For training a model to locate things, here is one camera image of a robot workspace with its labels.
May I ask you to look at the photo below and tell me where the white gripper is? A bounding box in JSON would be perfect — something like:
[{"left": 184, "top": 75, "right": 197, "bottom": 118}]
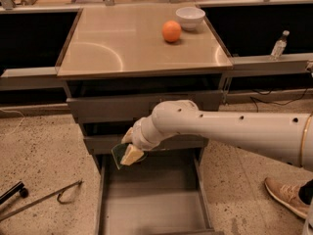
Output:
[{"left": 120, "top": 117, "right": 163, "bottom": 165}]

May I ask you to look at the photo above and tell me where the green yellow sponge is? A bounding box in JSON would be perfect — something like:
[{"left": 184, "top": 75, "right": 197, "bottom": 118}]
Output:
[{"left": 112, "top": 143, "right": 147, "bottom": 169}]

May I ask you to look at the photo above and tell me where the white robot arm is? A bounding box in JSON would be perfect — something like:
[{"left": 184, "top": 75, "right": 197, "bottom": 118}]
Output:
[{"left": 121, "top": 101, "right": 313, "bottom": 235}]

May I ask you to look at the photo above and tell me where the grey middle drawer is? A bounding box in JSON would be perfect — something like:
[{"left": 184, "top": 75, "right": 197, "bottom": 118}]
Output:
[{"left": 83, "top": 131, "right": 208, "bottom": 155}]

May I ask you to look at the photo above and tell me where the grey top drawer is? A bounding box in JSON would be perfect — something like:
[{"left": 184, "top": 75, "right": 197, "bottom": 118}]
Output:
[{"left": 67, "top": 90, "right": 222, "bottom": 123}]

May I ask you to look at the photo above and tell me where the grey open bottom drawer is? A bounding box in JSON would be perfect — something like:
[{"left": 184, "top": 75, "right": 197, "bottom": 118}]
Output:
[{"left": 95, "top": 149, "right": 224, "bottom": 235}]

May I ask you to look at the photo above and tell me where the grey drawer cabinet with counter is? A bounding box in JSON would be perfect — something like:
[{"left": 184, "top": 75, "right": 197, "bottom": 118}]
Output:
[{"left": 54, "top": 3, "right": 235, "bottom": 235}]

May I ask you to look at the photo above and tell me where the metal rod with hook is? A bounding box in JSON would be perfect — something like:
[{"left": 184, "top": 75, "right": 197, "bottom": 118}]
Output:
[{"left": 0, "top": 180, "right": 83, "bottom": 222}]

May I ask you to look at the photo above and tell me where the black caster leg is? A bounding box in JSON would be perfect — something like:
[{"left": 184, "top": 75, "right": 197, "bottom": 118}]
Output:
[{"left": 0, "top": 181, "right": 28, "bottom": 205}]

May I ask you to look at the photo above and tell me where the orange fruit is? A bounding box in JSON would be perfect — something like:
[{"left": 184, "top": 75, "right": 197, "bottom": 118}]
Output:
[{"left": 161, "top": 21, "right": 181, "bottom": 43}]

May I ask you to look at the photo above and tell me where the white ceramic bowl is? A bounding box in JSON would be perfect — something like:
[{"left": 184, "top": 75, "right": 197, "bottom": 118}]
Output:
[{"left": 176, "top": 7, "right": 205, "bottom": 31}]

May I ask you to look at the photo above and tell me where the tan sneaker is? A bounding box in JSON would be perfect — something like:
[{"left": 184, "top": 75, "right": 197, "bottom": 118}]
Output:
[{"left": 264, "top": 177, "right": 310, "bottom": 219}]

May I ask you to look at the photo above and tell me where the clear plastic water bottle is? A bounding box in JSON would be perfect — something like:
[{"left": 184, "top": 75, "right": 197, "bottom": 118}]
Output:
[{"left": 270, "top": 30, "right": 290, "bottom": 60}]

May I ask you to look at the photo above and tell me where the black trouser leg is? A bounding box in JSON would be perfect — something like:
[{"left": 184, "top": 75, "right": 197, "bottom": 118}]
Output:
[{"left": 298, "top": 180, "right": 313, "bottom": 205}]

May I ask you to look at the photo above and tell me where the white floor cable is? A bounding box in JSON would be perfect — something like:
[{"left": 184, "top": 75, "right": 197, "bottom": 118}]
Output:
[{"left": 0, "top": 107, "right": 27, "bottom": 137}]

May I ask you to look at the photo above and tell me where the left grey metal rail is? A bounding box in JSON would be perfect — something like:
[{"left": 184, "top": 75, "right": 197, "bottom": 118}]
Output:
[{"left": 0, "top": 67, "right": 63, "bottom": 91}]

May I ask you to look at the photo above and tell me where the grey metal rail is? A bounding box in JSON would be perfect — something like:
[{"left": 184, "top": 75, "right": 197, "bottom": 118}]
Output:
[
  {"left": 225, "top": 53, "right": 313, "bottom": 77},
  {"left": 0, "top": 67, "right": 63, "bottom": 91}
]

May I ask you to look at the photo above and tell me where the right grey metal rail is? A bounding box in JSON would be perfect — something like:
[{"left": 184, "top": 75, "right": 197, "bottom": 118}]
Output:
[{"left": 225, "top": 53, "right": 313, "bottom": 77}]

